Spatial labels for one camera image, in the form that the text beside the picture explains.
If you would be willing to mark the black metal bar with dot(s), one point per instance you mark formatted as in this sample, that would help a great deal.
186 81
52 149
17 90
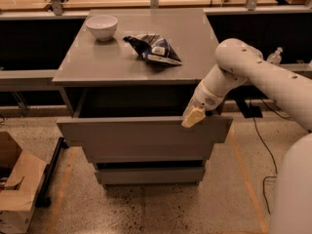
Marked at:
43 199

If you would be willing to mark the grey drawer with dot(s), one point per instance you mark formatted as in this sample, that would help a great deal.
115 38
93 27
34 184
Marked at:
149 176
145 139

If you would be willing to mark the grey bottom drawer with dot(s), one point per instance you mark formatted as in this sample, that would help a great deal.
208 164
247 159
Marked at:
149 176

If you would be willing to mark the brown cardboard box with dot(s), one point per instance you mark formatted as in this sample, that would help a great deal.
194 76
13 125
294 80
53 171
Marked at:
22 175

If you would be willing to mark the clear sanitizer pump bottle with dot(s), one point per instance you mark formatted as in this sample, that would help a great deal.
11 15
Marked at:
276 57

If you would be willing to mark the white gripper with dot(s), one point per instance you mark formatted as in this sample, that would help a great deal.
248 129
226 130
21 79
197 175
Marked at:
204 98

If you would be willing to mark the dark blue chip bag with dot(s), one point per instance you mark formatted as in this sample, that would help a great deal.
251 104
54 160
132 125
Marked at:
153 48

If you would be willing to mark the white ceramic bowl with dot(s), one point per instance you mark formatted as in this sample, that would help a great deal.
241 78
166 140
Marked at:
102 27

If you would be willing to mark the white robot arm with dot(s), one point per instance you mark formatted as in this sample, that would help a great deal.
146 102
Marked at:
237 63

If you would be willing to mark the grey drawer cabinet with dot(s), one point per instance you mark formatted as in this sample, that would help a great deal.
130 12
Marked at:
110 80

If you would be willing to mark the grey top drawer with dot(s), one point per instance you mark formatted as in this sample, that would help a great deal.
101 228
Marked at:
145 139

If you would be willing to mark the black floor power box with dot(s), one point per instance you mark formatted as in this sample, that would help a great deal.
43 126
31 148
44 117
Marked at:
247 109

